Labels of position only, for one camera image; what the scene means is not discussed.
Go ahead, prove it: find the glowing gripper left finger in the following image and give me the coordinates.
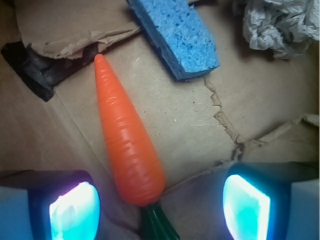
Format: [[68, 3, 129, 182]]
[[0, 170, 100, 240]]

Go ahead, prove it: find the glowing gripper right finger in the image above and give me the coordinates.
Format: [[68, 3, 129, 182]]
[[222, 162, 320, 240]]

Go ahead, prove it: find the crumpled white paper ball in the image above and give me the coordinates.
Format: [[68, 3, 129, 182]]
[[232, 0, 320, 60]]

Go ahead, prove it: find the brown paper bag tray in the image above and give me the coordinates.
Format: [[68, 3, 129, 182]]
[[0, 0, 320, 240]]

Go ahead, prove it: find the blue rectangular sponge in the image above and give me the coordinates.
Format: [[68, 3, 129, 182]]
[[128, 0, 220, 81]]

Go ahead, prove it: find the orange plastic toy carrot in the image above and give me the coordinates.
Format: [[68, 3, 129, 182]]
[[94, 54, 180, 240]]

